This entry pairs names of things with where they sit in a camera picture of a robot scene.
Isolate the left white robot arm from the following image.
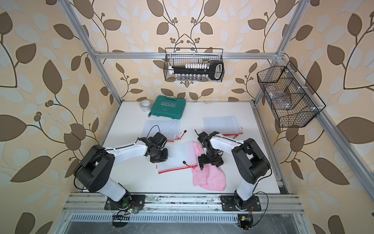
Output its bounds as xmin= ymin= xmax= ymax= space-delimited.
xmin=73 ymin=140 xmax=168 ymax=202

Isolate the aluminium front rail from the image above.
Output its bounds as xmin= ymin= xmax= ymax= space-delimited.
xmin=63 ymin=193 xmax=305 ymax=215

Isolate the wiped clear document bag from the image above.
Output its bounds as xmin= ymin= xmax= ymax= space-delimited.
xmin=203 ymin=116 xmax=243 ymax=138

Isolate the black white tool in basket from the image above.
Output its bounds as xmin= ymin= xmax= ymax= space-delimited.
xmin=164 ymin=60 xmax=225 ymax=82

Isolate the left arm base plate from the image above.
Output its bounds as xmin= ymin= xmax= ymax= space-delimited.
xmin=104 ymin=195 xmax=146 ymax=212

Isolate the stack of clear document bags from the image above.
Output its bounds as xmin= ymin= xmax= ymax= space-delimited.
xmin=141 ymin=120 xmax=186 ymax=142

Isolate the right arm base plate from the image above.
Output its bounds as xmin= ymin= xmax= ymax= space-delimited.
xmin=220 ymin=195 xmax=262 ymax=212

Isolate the plastic bag in right basket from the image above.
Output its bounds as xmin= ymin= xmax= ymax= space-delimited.
xmin=266 ymin=86 xmax=292 ymax=109

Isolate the clear tape roll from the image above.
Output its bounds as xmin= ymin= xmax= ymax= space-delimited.
xmin=139 ymin=99 xmax=153 ymax=112

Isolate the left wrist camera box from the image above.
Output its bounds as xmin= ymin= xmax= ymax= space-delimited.
xmin=152 ymin=132 xmax=168 ymax=148

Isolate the green plastic tool case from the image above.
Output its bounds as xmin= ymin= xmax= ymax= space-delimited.
xmin=148 ymin=96 xmax=186 ymax=120

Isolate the pink wiping cloth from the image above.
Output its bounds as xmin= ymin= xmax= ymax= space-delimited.
xmin=191 ymin=141 xmax=227 ymax=192

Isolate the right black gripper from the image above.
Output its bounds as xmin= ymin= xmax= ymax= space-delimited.
xmin=198 ymin=150 xmax=222 ymax=169

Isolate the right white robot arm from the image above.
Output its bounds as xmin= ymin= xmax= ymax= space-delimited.
xmin=197 ymin=131 xmax=271 ymax=211

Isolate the black wire basket back wall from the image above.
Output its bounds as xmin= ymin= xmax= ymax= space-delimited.
xmin=163 ymin=47 xmax=225 ymax=82

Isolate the black wire basket right wall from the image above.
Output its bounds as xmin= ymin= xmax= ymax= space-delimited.
xmin=257 ymin=61 xmax=326 ymax=128

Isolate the black wire basket wall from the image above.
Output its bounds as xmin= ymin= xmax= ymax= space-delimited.
xmin=163 ymin=47 xmax=225 ymax=82
xmin=257 ymin=61 xmax=326 ymax=128

